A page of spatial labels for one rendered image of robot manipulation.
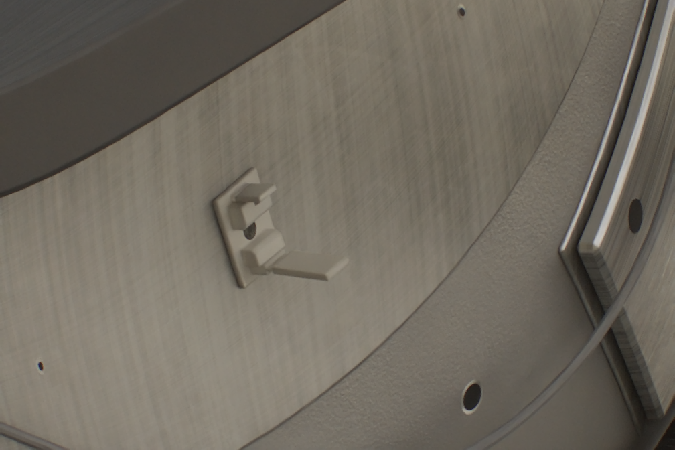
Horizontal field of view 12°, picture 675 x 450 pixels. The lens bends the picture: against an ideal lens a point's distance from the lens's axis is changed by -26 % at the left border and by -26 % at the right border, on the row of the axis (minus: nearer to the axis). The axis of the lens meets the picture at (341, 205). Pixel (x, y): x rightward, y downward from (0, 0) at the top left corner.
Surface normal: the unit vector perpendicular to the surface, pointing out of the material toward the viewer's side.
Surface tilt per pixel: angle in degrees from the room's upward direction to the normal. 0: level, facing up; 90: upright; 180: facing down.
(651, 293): 90
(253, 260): 107
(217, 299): 90
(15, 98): 90
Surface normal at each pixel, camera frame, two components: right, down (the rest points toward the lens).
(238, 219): -0.56, 0.47
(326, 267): -0.22, -0.88
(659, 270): 0.79, 0.04
